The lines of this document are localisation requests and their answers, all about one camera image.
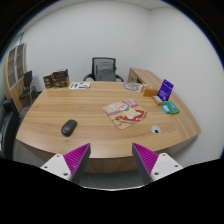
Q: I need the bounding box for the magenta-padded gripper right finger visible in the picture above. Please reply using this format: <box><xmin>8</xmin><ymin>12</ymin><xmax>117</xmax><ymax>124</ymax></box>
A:
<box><xmin>132</xmin><ymin>142</ymin><xmax>184</xmax><ymax>185</ymax></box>

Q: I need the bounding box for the wooden side desk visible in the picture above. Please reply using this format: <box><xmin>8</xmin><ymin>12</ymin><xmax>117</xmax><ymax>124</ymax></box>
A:
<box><xmin>127</xmin><ymin>67</ymin><xmax>164</xmax><ymax>88</ymax></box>

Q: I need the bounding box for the small brown carton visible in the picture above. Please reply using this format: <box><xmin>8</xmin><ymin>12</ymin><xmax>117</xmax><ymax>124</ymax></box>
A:
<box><xmin>42</xmin><ymin>72</ymin><xmax>55</xmax><ymax>90</ymax></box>

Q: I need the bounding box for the black leather armchair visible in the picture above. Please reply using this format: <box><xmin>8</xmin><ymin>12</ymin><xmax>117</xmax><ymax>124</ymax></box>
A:
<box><xmin>0</xmin><ymin>98</ymin><xmax>22</xmax><ymax>159</ymax></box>

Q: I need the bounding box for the white printed leaflet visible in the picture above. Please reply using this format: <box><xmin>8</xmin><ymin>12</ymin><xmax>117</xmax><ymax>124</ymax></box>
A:
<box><xmin>68</xmin><ymin>81</ymin><xmax>92</xmax><ymax>90</ymax></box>

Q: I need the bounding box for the purple standing card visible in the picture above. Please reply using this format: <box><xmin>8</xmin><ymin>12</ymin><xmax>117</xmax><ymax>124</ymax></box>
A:
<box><xmin>157</xmin><ymin>78</ymin><xmax>175</xmax><ymax>102</ymax></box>

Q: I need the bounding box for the grey mesh office chair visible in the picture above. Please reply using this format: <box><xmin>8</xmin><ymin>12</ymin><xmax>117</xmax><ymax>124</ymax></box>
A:
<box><xmin>82</xmin><ymin>57</ymin><xmax>125</xmax><ymax>83</ymax></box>

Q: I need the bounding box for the orange box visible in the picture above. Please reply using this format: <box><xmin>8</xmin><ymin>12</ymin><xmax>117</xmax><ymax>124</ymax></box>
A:
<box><xmin>141</xmin><ymin>85</ymin><xmax>159</xmax><ymax>98</ymax></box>

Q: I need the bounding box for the black computer mouse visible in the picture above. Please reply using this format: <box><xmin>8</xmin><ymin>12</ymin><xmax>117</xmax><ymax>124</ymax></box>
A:
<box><xmin>60</xmin><ymin>119</ymin><xmax>78</xmax><ymax>137</ymax></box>

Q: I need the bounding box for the round white patterned disc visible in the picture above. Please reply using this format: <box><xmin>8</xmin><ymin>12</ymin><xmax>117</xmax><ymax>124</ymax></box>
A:
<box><xmin>122</xmin><ymin>82</ymin><xmax>144</xmax><ymax>93</ymax></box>

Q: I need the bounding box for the table cable grommet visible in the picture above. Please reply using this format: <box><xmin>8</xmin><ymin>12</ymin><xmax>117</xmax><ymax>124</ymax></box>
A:
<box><xmin>150</xmin><ymin>125</ymin><xmax>162</xmax><ymax>135</ymax></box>

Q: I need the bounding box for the large brown open carton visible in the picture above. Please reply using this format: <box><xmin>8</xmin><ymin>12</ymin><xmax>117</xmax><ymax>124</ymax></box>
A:
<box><xmin>51</xmin><ymin>68</ymin><xmax>70</xmax><ymax>89</ymax></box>

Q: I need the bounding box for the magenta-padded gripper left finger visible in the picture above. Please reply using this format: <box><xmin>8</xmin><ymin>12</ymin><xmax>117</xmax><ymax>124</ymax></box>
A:
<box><xmin>40</xmin><ymin>143</ymin><xmax>92</xmax><ymax>185</ymax></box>

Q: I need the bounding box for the wooden shelf unit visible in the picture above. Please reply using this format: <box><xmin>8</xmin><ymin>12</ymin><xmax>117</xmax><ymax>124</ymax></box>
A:
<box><xmin>3</xmin><ymin>42</ymin><xmax>33</xmax><ymax>113</ymax></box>

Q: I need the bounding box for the small green box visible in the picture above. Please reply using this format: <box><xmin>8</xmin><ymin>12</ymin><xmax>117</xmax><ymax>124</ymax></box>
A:
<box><xmin>165</xmin><ymin>100</ymin><xmax>181</xmax><ymax>115</ymax></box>

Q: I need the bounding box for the small blue box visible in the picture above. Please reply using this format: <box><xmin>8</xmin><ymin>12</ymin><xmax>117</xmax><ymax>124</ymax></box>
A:
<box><xmin>161</xmin><ymin>104</ymin><xmax>172</xmax><ymax>115</ymax></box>

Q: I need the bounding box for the small yellow box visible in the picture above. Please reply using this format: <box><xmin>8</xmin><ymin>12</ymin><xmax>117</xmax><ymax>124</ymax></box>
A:
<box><xmin>152</xmin><ymin>95</ymin><xmax>164</xmax><ymax>106</ymax></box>

